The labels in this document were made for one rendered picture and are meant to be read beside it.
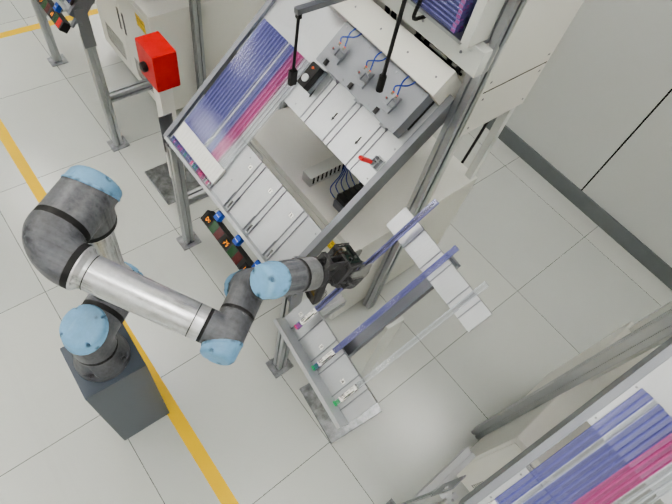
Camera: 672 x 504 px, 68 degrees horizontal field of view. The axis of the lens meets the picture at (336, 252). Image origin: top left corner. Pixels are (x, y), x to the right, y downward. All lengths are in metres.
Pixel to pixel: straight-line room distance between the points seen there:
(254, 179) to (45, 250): 0.72
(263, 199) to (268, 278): 0.61
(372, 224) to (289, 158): 0.41
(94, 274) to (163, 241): 1.41
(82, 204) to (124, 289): 0.19
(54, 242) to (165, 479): 1.21
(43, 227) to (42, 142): 1.90
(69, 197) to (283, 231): 0.64
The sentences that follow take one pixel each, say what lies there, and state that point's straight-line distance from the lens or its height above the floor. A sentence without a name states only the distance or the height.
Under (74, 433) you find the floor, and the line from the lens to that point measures 2.17.
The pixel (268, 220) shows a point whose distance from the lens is 1.54.
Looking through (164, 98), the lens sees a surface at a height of 0.55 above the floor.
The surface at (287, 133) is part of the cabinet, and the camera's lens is 2.01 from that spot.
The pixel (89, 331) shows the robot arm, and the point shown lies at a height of 0.78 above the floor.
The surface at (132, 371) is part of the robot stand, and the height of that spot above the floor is 0.55.
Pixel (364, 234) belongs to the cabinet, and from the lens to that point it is 1.75.
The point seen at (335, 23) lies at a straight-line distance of 1.62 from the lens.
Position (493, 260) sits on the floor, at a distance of 2.68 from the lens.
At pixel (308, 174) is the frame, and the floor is 0.67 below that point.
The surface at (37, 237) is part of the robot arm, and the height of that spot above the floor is 1.18.
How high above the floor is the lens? 2.03
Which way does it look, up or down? 57 degrees down
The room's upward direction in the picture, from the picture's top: 16 degrees clockwise
